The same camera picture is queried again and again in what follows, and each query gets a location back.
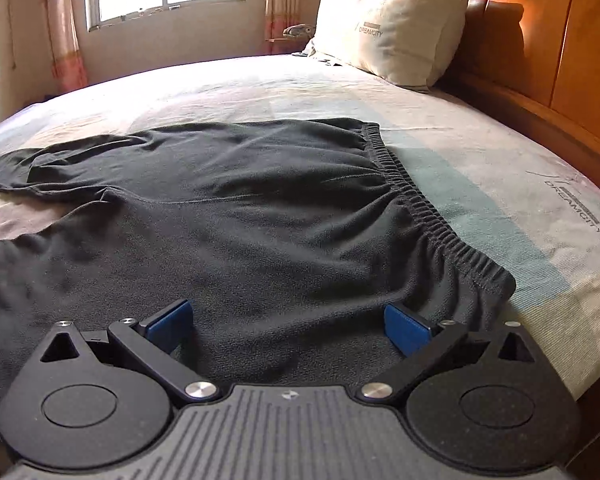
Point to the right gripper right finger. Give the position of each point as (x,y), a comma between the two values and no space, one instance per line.
(423,345)

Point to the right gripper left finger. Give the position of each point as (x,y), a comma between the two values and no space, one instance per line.
(146,347)

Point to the dark grey trousers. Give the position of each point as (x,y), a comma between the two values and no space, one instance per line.
(288,237)

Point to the pastel patchwork bed sheet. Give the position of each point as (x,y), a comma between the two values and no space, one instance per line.
(504,194)

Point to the cream printed pillow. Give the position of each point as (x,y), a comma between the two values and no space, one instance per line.
(409,43)

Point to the wooden bedside table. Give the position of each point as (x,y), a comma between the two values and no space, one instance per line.
(286,45)

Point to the orange wooden headboard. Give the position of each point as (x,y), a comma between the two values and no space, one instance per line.
(534,65)

